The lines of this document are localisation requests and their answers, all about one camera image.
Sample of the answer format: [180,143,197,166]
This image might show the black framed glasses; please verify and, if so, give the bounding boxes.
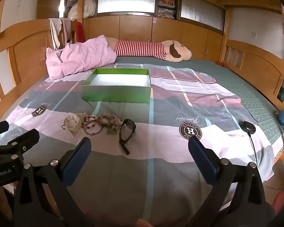
[119,119,137,156]

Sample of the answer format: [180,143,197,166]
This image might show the red hanging garment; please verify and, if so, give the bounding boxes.
[75,21,85,43]

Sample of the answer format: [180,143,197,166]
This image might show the green mattress cover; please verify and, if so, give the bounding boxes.
[109,56,284,145]

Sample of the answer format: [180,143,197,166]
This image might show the white bagged bedding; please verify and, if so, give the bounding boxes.
[66,0,98,21]

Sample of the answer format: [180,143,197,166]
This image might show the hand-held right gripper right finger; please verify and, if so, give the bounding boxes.
[188,137,275,227]

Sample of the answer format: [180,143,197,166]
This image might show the silver metal bangle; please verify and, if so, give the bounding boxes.
[83,121,102,136]

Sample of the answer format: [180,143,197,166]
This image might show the patchwork printed bed sheet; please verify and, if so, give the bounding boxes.
[0,63,275,227]

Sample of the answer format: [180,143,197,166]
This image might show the brown beaded bracelet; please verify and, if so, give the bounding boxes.
[96,114,120,128]

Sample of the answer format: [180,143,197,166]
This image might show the pink quilt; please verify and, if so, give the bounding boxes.
[46,35,118,80]

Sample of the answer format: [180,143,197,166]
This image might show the striped plush doll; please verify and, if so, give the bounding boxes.
[105,37,193,63]

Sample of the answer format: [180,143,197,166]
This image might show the black round device with cable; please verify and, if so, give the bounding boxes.
[242,121,260,169]

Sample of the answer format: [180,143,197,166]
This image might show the pink rounded object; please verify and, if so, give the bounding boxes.
[272,190,284,215]

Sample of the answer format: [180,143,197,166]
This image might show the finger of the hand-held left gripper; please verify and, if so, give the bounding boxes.
[0,120,9,138]
[0,129,40,164]

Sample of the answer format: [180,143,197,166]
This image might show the frosted glass window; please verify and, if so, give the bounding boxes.
[180,0,226,31]
[97,0,157,14]

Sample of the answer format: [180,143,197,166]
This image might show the grey white hanging garment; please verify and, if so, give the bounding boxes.
[48,18,72,50]

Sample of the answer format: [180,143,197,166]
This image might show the wooden headboard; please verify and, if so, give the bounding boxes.
[0,19,86,114]

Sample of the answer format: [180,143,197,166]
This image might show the wooden wall cabinet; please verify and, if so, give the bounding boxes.
[84,14,227,61]

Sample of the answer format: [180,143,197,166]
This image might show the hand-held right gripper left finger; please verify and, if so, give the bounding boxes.
[13,137,93,227]

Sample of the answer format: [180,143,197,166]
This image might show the cream white wide bracelet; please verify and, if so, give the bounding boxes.
[61,114,83,137]

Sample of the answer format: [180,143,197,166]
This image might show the stack of folded linens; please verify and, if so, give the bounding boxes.
[158,0,177,19]

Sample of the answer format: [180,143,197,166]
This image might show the wooden footboard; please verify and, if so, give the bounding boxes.
[218,40,284,163]

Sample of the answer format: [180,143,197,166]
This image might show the green cardboard box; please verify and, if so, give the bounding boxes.
[82,68,152,103]

